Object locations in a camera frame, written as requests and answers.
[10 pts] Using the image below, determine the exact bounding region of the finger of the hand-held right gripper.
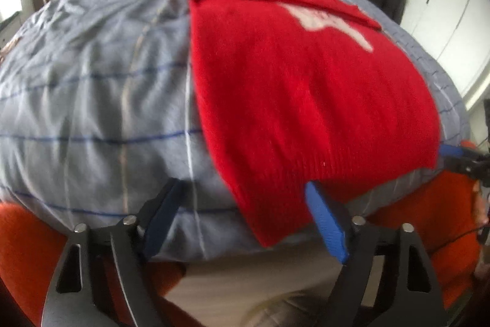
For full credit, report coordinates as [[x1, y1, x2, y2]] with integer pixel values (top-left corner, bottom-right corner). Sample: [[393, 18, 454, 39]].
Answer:
[[440, 144, 466, 160]]

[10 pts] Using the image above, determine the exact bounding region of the white wardrobe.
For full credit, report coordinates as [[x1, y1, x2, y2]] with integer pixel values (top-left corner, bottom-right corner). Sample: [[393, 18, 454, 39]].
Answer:
[[385, 0, 490, 98]]

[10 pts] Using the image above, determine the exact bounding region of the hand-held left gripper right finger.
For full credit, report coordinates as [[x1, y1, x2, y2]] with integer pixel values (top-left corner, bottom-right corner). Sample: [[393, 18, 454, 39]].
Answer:
[[304, 181, 447, 327]]

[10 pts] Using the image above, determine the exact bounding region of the black cable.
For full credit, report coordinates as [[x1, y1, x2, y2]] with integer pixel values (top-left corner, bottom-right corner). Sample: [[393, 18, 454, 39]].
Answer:
[[434, 225, 488, 249]]

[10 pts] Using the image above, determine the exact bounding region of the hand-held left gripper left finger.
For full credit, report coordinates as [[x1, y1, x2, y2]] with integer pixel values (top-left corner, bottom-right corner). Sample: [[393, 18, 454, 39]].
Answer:
[[40, 178, 188, 327]]

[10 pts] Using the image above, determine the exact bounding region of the red knitted sweater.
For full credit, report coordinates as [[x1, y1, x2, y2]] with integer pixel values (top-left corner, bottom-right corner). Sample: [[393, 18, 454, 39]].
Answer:
[[183, 0, 441, 248]]

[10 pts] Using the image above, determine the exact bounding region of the person's orange clothing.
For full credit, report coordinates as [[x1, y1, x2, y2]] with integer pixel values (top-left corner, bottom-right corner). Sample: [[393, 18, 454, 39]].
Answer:
[[0, 143, 487, 327]]

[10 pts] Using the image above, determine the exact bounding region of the grey checked bed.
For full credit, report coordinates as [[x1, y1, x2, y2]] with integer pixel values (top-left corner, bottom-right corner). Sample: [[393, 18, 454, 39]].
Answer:
[[0, 0, 471, 262]]

